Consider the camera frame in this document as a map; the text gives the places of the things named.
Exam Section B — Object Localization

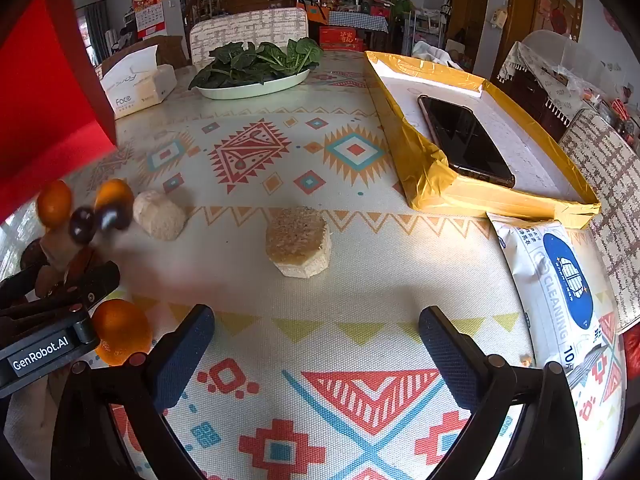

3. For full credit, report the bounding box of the dark red plum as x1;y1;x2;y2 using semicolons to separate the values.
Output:
68;206;98;245
95;203;135;232

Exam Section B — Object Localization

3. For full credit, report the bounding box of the side table with lace cloth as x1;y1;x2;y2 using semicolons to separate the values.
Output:
496;41;608;142

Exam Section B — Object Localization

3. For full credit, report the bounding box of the white oval plate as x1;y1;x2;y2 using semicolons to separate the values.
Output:
194;66;312;101

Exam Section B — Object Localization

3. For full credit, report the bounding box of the small beige chunk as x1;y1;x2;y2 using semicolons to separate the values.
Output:
39;232;76;272

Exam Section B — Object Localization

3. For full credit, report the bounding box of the black smartphone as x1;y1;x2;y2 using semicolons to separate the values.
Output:
417;94;516;189

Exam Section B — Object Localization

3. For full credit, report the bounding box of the white blue wipes pack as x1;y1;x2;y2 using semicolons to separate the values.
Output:
486;211;622;392

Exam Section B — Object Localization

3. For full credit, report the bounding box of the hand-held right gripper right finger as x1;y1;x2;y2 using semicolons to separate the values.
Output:
418;306;586;480

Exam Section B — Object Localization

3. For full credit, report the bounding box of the small green potted plant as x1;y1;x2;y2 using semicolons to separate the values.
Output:
188;38;324;91

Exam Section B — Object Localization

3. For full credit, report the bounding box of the large round beige cake piece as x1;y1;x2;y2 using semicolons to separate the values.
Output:
265;206;333;279

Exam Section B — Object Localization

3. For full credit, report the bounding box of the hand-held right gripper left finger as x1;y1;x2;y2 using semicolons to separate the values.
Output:
50;304;216;480

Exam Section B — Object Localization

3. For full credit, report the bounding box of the white tissue box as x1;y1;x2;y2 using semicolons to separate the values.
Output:
100;44;179;120

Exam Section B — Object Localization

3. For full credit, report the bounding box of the red wall calendar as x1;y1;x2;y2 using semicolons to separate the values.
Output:
131;0;167;40

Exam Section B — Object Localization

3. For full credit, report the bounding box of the orange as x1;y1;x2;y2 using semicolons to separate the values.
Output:
91;299;152;366
36;180;74;228
94;178;135;211

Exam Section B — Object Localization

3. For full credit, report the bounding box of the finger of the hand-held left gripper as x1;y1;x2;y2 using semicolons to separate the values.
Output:
37;258;122;313
0;268;42;308

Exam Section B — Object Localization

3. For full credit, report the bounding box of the patterned tablecloth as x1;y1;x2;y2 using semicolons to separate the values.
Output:
0;49;628;480

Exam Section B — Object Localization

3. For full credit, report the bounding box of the red gift box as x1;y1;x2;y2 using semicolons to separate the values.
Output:
320;25;362;52

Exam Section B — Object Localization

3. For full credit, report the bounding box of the clear dome food cover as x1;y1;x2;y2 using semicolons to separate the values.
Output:
520;30;601;77

